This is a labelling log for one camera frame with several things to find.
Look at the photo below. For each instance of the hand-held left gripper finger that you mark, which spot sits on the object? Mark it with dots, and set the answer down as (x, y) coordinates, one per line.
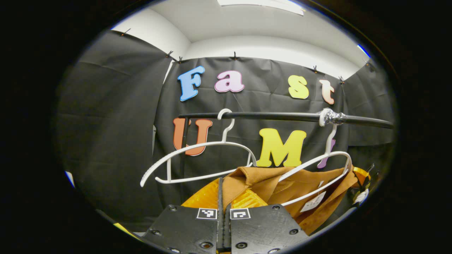
(220, 229)
(227, 229)

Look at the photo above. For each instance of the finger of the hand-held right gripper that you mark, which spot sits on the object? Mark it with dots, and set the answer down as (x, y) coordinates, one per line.
(361, 173)

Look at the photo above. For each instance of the white plastic clothes hanger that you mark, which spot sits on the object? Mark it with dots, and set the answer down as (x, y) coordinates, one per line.
(222, 142)
(330, 141)

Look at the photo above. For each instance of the brown collared shirt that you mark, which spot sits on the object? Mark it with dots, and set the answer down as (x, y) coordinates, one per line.
(261, 183)

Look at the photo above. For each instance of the black metal clothes rack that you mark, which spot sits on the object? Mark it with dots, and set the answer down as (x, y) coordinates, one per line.
(275, 115)

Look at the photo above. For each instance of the black backdrop cloth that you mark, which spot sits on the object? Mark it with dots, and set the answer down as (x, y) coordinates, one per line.
(113, 123)

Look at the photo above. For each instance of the rectangular ceiling light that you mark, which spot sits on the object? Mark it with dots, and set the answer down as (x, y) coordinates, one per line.
(261, 3)

